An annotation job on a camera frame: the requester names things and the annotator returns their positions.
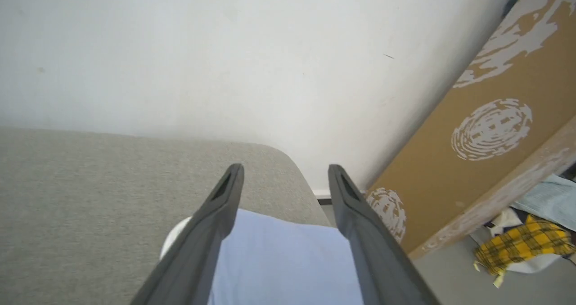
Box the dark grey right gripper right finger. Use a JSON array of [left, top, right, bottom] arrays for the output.
[[328, 164, 441, 305]]

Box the pale teal cloth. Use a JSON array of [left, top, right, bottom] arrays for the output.
[[513, 174, 576, 232]]

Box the yellow plaid garment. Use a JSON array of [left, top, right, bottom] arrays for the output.
[[472, 214, 576, 288]]

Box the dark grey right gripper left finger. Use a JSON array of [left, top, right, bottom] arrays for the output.
[[130, 163, 245, 305]]

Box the grey fabric sofa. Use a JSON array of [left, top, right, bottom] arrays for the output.
[[0, 126, 332, 305]]

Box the pale wooden plank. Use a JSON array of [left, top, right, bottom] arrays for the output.
[[407, 116, 576, 260]]

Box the brown board with white swirls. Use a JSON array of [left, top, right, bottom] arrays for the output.
[[365, 0, 576, 254]]

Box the light blue shirt white collar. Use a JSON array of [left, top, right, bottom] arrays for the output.
[[160, 208, 365, 305]]

